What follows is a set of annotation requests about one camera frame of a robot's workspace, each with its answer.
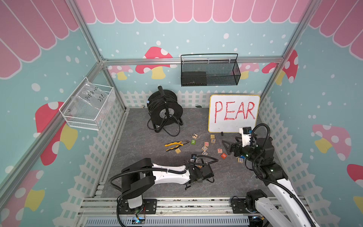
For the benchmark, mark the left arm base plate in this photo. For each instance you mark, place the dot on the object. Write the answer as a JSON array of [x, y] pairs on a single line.
[[137, 205]]

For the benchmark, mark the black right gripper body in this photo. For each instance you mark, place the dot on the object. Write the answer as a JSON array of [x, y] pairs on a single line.
[[247, 152]]

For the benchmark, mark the clear plastic bag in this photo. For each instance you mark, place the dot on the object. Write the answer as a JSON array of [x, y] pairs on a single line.
[[92, 99]]

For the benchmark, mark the black box in basket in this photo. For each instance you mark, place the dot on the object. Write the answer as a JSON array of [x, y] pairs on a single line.
[[190, 79]]

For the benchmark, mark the yellow black pliers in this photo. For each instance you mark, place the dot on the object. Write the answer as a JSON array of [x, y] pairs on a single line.
[[175, 145]]

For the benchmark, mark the yellow framed whiteboard PEAR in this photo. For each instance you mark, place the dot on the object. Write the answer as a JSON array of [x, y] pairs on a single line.
[[230, 113]]

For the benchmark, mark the black wire mesh basket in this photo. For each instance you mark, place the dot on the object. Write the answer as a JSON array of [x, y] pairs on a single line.
[[221, 69]]

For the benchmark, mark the black cable reel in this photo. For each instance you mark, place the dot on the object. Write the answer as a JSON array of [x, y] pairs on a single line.
[[164, 109]]

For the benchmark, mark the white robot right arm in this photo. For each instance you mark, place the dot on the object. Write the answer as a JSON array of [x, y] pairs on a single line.
[[274, 177]]

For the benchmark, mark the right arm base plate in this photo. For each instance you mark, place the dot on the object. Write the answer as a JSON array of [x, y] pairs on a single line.
[[242, 205]]

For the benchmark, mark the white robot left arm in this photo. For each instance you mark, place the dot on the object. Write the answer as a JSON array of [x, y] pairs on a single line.
[[137, 178]]

